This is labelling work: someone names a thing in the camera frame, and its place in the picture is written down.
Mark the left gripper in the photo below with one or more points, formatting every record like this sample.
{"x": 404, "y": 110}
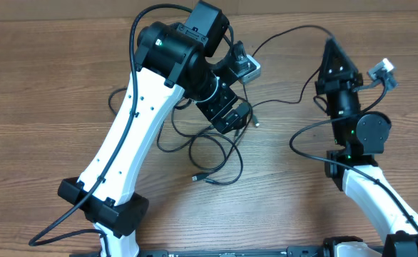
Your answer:
{"x": 215, "y": 111}

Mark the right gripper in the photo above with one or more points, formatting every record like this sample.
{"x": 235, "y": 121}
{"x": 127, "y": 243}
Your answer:
{"x": 347, "y": 73}

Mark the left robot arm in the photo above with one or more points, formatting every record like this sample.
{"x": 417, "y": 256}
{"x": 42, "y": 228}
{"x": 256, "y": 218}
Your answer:
{"x": 168, "y": 63}

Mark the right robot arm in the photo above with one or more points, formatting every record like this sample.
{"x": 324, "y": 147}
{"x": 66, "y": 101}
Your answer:
{"x": 361, "y": 133}

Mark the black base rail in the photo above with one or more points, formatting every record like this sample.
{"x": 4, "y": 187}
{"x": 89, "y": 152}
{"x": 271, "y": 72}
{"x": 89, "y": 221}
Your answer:
{"x": 290, "y": 251}

